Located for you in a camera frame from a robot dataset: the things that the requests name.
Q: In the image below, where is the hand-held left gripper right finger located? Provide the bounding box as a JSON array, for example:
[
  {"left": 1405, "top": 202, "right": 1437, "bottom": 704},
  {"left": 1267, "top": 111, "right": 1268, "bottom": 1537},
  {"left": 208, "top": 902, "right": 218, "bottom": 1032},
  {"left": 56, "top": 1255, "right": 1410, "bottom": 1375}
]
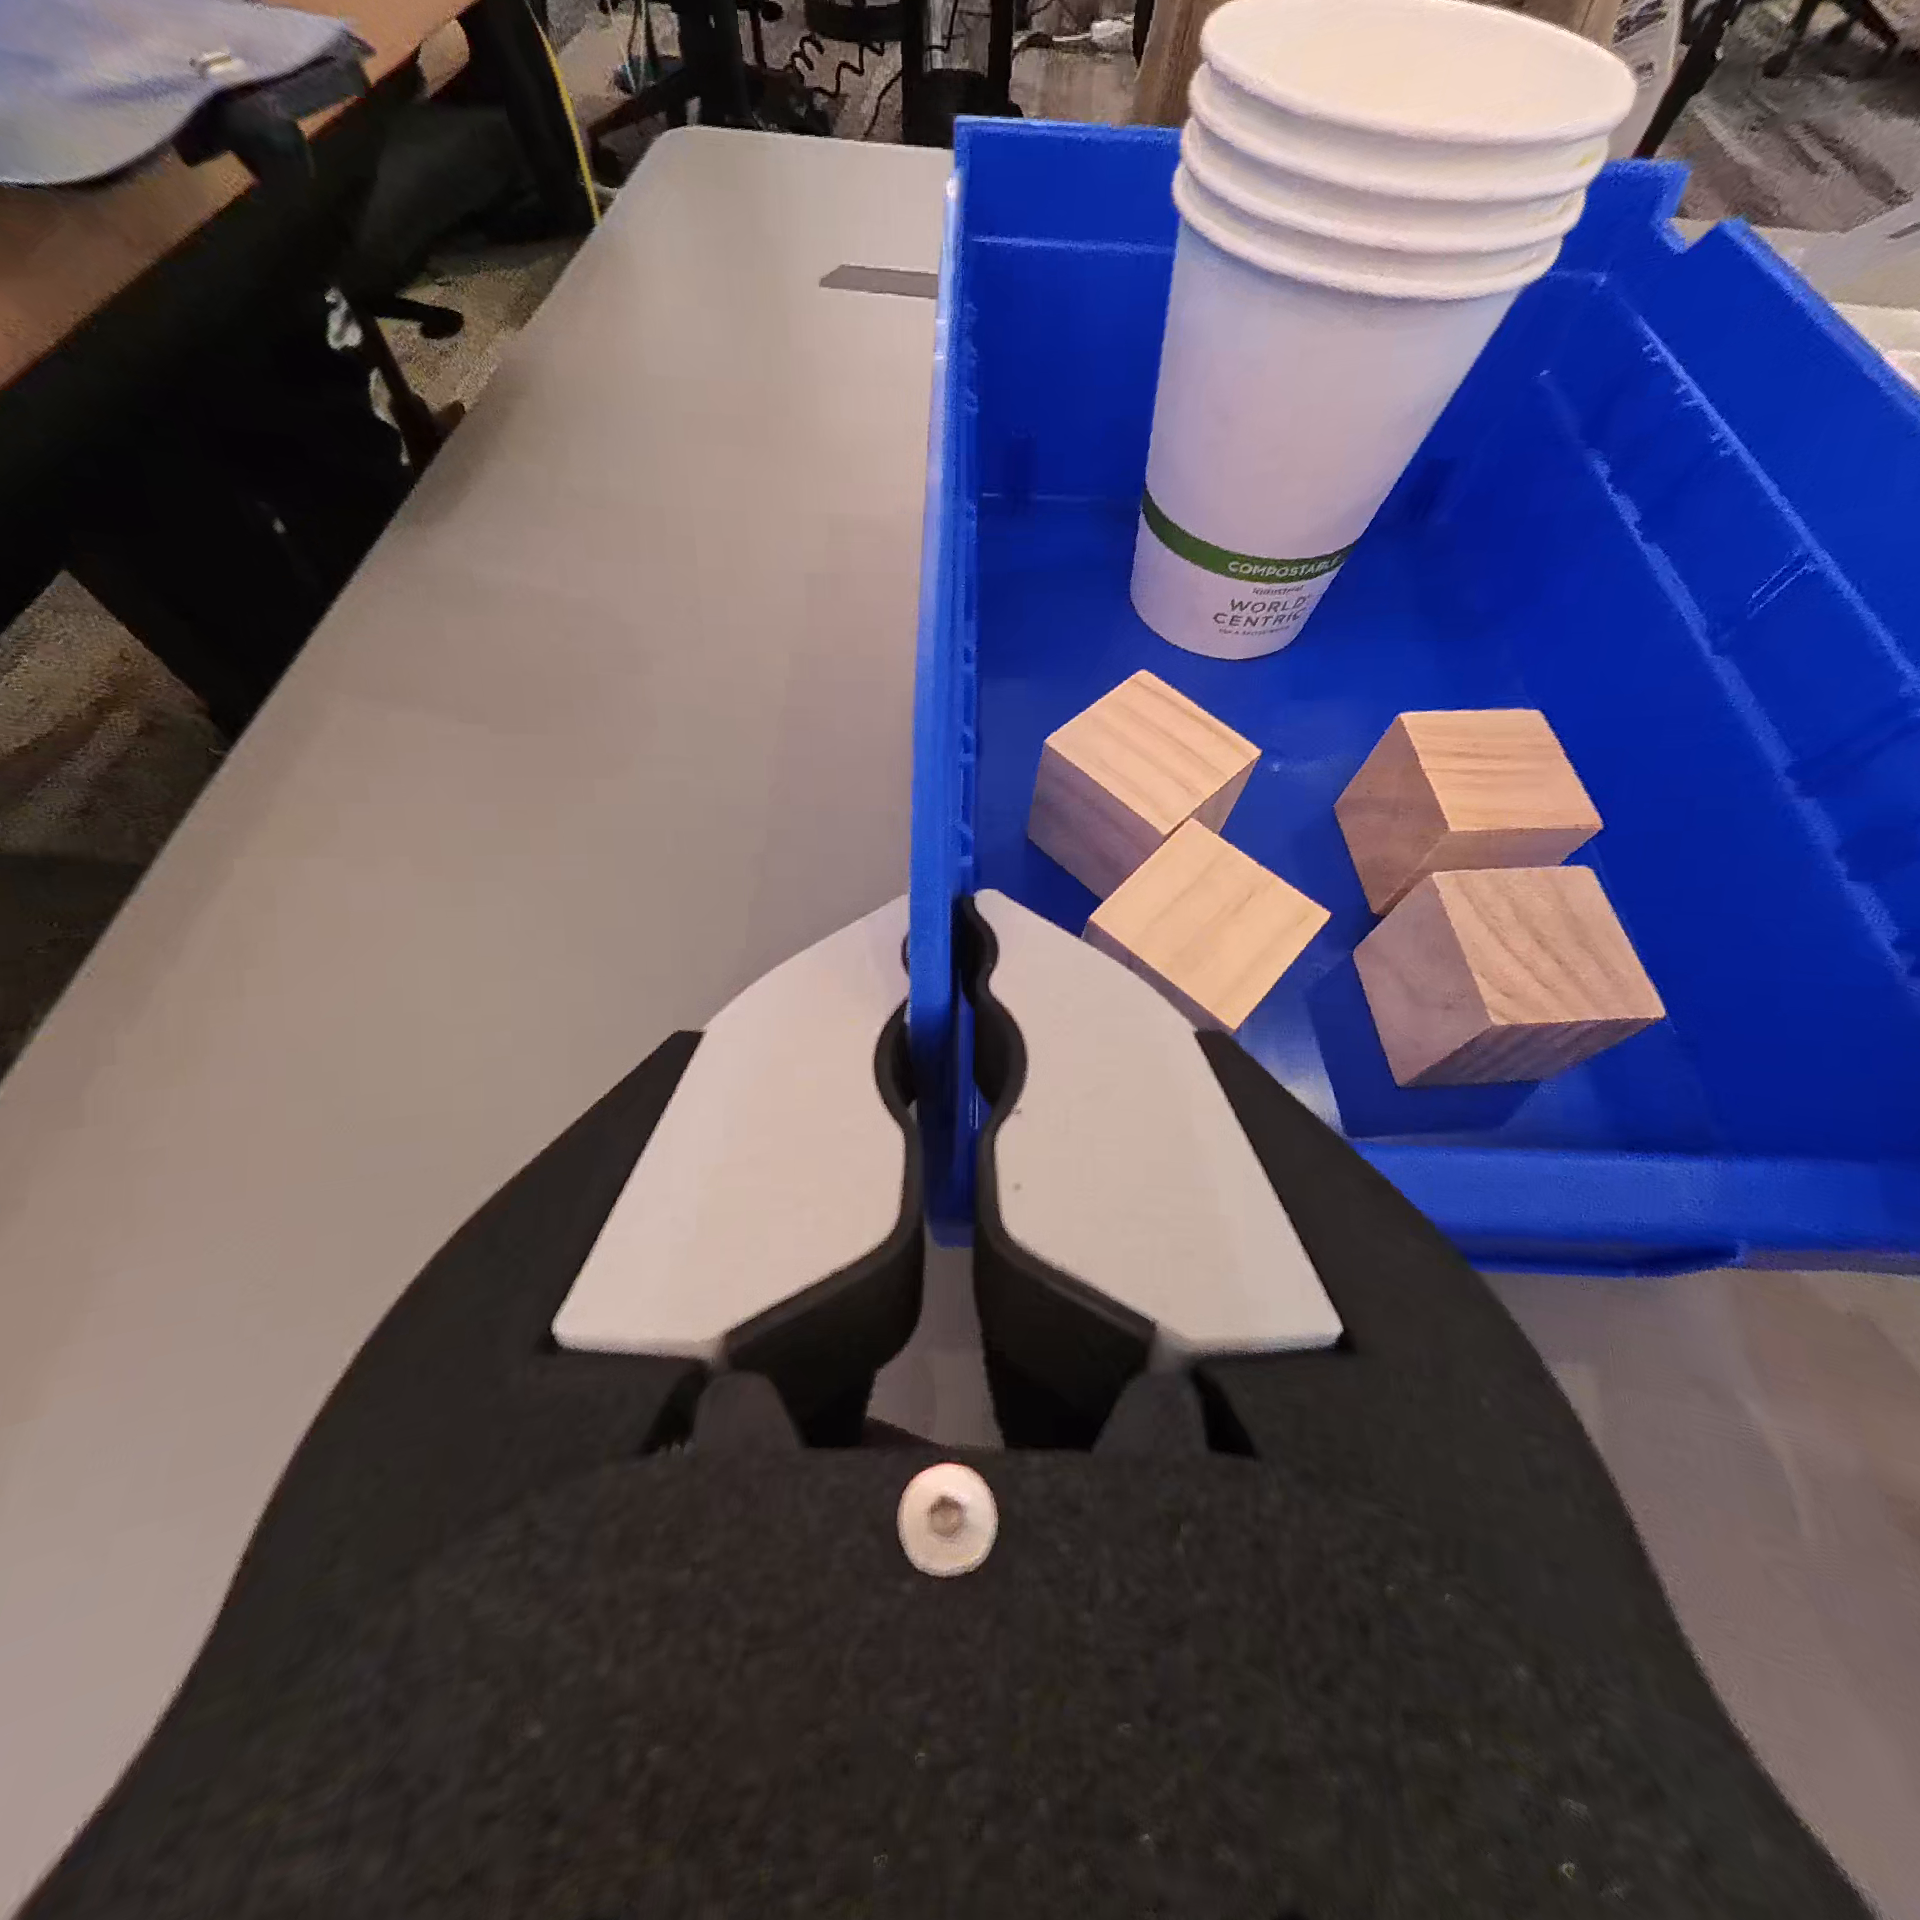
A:
[{"left": 951, "top": 888, "right": 1343, "bottom": 1455}]

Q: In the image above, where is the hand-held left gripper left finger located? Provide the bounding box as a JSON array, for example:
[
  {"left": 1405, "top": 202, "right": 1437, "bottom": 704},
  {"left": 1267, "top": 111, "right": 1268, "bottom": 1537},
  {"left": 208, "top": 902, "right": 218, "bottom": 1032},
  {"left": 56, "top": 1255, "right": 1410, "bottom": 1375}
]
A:
[{"left": 550, "top": 896, "right": 927, "bottom": 1455}]

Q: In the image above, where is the wooden cube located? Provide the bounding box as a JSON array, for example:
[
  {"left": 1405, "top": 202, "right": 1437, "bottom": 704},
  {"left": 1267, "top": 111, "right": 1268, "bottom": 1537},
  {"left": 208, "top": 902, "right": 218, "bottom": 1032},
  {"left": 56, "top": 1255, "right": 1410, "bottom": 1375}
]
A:
[
  {"left": 1354, "top": 865, "right": 1667, "bottom": 1089},
  {"left": 1333, "top": 710, "right": 1605, "bottom": 917},
  {"left": 1083, "top": 817, "right": 1334, "bottom": 1038},
  {"left": 1027, "top": 671, "right": 1261, "bottom": 904}
]

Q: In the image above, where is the blue plastic bin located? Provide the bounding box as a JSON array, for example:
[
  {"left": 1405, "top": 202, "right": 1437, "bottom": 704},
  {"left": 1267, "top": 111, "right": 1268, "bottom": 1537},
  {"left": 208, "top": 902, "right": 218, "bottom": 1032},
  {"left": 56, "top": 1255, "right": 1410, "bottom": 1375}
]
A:
[{"left": 908, "top": 118, "right": 1920, "bottom": 1278}]

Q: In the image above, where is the hanging beige coat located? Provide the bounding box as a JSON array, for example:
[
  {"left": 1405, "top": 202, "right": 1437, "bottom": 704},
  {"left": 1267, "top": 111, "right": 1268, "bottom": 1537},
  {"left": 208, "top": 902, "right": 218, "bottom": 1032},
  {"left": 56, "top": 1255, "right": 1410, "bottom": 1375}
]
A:
[{"left": 1127, "top": 0, "right": 1221, "bottom": 128}]

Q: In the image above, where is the wooden desk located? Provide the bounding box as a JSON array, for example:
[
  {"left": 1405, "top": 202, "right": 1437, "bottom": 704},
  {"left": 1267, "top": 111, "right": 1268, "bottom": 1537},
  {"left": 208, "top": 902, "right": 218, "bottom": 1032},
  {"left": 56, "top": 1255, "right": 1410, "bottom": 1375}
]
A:
[{"left": 0, "top": 0, "right": 483, "bottom": 395}]

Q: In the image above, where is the blue cloth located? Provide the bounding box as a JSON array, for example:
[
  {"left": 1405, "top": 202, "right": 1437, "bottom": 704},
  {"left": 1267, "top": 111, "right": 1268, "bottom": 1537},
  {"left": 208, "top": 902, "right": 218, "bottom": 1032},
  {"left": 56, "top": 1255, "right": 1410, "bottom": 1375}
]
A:
[{"left": 0, "top": 0, "right": 374, "bottom": 191}]

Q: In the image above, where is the yellow cable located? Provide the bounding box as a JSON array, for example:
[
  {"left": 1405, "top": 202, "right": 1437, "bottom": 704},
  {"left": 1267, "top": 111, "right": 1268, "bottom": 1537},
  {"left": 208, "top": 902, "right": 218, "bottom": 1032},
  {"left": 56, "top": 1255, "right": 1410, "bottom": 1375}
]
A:
[{"left": 533, "top": 0, "right": 605, "bottom": 226}]

